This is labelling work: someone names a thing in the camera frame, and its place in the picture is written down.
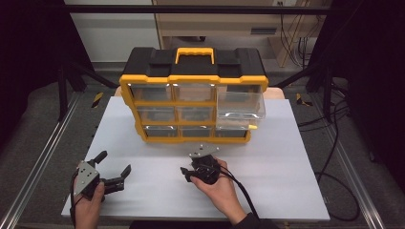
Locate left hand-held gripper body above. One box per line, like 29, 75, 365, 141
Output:
73, 159, 125, 203

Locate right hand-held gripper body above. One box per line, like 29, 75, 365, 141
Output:
188, 143, 223, 186

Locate clear plastic drawer bin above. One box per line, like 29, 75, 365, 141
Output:
216, 85, 267, 131

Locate yellow black organizer case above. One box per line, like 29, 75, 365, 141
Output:
118, 47, 269, 145

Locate person's right hand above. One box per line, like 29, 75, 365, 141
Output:
190, 158, 248, 225

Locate person's left hand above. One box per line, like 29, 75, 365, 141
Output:
73, 181, 106, 229

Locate person's dark lap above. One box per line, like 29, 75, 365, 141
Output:
128, 219, 237, 229

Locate yellow black striped marker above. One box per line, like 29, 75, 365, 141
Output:
295, 93, 313, 108
91, 92, 105, 110

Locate grid of clear drawers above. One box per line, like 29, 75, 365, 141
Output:
128, 83, 249, 138

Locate black metal stand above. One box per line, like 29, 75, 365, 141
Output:
272, 60, 336, 124
56, 58, 119, 122

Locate black curtain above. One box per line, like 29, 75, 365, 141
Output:
0, 0, 96, 149
308, 0, 405, 187

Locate white cabinet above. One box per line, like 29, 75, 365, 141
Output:
63, 0, 160, 63

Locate light wooden desk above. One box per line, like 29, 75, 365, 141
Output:
152, 0, 332, 69

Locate left hand-held gripper cable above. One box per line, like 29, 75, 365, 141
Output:
69, 171, 84, 227

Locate hand-held gripper cable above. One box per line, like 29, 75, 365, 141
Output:
69, 171, 84, 227
203, 163, 361, 222

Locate right hand-held gripper cable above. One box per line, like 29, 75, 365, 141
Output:
203, 163, 361, 222

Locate aluminium floor rail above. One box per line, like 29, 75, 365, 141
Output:
0, 91, 81, 229
309, 94, 387, 229

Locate hanging black desk cables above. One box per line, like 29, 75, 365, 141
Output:
279, 13, 320, 70

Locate black horizontal frame bar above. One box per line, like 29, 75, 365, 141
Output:
63, 4, 332, 15

